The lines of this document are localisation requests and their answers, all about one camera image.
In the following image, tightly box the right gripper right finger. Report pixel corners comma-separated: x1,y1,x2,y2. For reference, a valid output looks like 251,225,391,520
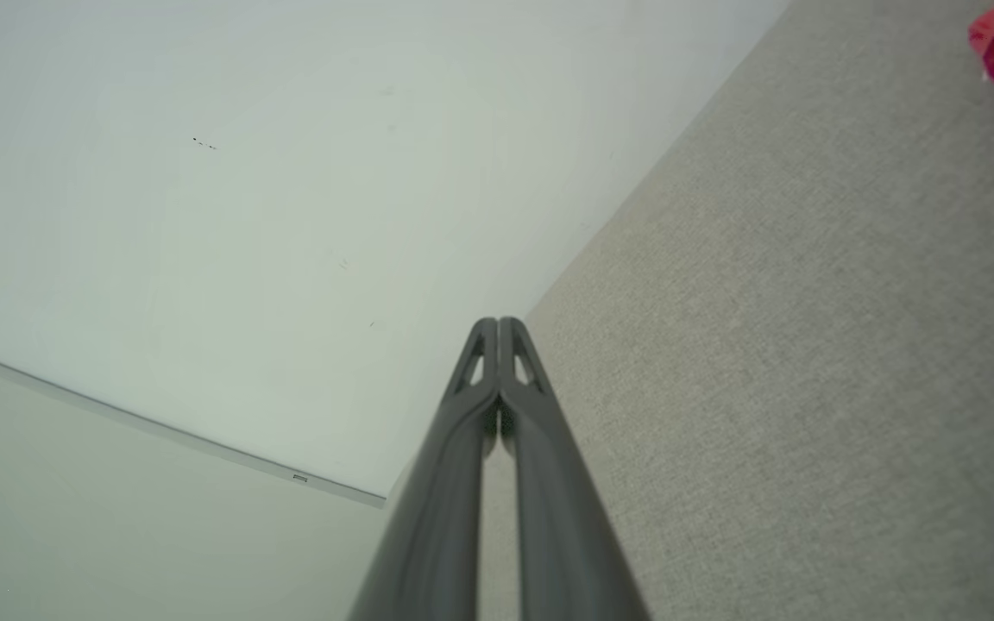
499,317,655,621

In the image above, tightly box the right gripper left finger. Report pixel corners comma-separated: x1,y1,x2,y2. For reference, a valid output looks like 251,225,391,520
349,317,500,621

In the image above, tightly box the grey fabric sofa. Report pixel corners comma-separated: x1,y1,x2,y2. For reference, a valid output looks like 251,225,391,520
387,0,994,621

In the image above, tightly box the wall baseboard strip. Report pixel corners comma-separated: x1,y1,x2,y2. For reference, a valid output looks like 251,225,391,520
0,340,387,509

